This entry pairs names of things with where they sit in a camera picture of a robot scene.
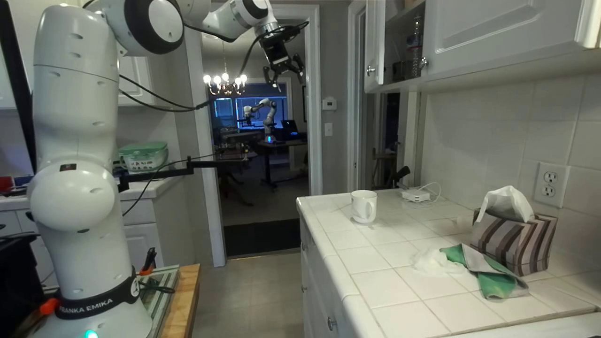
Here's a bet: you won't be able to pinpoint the white wall outlet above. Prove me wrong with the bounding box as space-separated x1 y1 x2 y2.
531 159 571 210

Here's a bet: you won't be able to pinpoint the black floor mat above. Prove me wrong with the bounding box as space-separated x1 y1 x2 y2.
221 216 302 259

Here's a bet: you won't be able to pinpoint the striped fabric tissue box cover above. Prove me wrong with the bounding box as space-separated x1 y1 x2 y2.
467 208 559 277

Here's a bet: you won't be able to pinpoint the white mug blue flowers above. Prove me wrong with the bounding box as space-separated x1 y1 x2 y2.
347 187 379 225

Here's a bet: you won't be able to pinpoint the black box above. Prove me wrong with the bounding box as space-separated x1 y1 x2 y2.
0 232 45 324

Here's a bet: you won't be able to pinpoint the white doorway trim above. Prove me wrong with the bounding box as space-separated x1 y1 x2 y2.
176 1 325 270

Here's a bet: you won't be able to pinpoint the black stereo camera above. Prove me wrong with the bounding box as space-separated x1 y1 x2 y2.
385 163 413 189

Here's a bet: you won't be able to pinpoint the white cabinet door with knob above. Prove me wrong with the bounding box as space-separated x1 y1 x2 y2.
364 0 388 95
420 0 601 80

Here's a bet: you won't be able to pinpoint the red and black clamp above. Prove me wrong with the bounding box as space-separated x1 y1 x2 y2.
139 246 159 277

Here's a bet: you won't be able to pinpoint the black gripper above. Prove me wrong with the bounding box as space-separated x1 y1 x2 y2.
259 26 308 86

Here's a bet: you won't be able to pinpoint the white facial tissue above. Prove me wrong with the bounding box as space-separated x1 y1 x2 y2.
473 184 535 225

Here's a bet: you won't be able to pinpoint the wooden table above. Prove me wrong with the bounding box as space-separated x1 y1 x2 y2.
156 261 203 338

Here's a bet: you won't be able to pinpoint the white base cabinet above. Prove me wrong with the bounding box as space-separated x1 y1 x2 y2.
296 212 355 338

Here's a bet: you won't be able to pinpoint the dark dining table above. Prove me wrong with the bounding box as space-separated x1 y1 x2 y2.
214 127 308 189

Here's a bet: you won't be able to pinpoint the thin black cable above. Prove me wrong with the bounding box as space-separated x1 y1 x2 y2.
120 176 156 219

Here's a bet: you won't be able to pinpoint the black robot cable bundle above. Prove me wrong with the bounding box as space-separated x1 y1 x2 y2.
80 0 311 116

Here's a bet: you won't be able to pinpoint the white wall cabinet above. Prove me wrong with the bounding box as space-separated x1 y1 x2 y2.
364 0 601 95

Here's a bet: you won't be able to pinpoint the metal base plate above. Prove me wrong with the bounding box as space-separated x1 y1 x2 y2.
137 264 182 338

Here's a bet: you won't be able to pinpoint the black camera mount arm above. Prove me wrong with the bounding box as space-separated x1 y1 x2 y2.
112 154 259 193

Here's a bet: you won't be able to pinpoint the white power adapter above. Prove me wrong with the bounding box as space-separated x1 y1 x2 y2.
400 185 434 204

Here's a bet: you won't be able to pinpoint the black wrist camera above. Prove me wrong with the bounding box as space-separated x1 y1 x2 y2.
274 16 311 37

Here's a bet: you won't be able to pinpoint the white side counter cabinet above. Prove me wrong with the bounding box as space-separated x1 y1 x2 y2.
0 176 189 296

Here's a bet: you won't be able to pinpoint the lit chandelier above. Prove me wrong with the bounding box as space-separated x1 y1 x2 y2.
201 69 249 99

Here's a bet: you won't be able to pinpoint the black pole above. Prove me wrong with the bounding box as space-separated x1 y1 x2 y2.
0 0 37 174

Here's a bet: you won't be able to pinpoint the thin white adapter cable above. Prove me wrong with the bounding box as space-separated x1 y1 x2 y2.
409 180 443 202

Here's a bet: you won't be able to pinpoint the orange clamp handle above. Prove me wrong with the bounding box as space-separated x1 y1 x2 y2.
35 294 62 319

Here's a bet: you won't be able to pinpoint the dark blue window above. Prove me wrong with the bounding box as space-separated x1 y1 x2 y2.
212 80 293 135

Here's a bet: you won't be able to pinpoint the green glass bowl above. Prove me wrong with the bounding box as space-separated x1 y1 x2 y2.
118 140 171 176

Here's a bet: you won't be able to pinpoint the green and white cloth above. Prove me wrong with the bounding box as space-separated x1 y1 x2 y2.
439 242 531 300

